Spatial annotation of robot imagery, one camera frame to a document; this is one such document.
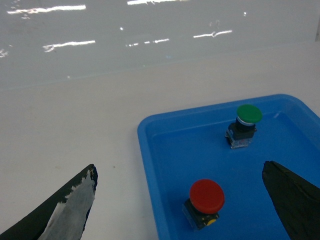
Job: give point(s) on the blue plastic tray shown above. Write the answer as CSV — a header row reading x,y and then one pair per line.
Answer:
x,y
181,147

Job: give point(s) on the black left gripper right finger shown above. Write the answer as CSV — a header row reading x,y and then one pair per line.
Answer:
x,y
295,200

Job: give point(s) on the green mushroom push button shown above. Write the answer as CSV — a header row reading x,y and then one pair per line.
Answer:
x,y
240,133

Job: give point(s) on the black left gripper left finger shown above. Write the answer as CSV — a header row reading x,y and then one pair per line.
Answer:
x,y
63,216

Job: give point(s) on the red mushroom push button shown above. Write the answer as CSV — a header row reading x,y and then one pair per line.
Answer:
x,y
206,199

